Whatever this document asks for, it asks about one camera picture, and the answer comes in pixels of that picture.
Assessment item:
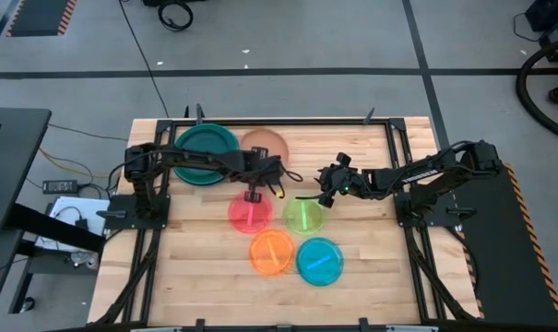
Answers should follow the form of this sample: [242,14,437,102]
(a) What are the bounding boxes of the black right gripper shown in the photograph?
[295,164,365,208]

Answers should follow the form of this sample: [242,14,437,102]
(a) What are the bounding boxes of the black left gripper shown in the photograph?
[234,154,287,204]

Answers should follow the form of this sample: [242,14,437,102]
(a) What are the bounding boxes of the small translucent pink plate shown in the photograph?
[227,191,274,235]

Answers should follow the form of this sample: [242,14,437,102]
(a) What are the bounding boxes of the small translucent green plate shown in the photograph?
[282,196,327,236]

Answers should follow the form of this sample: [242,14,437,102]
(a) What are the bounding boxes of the large teal plastic plate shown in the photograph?
[173,123,241,187]

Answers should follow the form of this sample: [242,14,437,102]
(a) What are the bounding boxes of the tan brown plastic plate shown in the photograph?
[239,127,291,172]

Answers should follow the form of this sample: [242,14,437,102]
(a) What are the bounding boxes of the dark green plastic plate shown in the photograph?
[179,127,236,182]

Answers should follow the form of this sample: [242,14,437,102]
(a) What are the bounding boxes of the small translucent orange plate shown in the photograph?
[248,229,297,278]

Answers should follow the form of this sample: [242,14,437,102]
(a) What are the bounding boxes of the small translucent cyan plate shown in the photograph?
[295,237,345,288]

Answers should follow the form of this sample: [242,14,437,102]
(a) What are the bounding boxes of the white paper sheet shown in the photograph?
[34,196,112,253]

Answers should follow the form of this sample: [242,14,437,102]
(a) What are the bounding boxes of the black hazard-striped platform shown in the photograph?
[444,160,558,327]

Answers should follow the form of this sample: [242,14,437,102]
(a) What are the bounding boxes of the black desk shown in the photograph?
[0,107,107,319]

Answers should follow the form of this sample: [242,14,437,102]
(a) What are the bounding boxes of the black hazard-striped floor mat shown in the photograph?
[5,0,78,38]

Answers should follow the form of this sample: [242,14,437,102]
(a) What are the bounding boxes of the black equipment case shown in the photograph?
[525,0,558,64]

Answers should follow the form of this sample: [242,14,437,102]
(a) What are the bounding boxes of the black aluminium table frame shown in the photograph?
[93,117,481,332]

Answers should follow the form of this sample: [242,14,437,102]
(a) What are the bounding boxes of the long black floor cable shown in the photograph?
[118,0,170,119]

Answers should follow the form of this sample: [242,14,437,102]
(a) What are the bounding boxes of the coiled black cable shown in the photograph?
[157,0,196,33]

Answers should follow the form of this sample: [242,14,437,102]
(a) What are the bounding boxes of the thick black hose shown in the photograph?
[516,39,558,144]

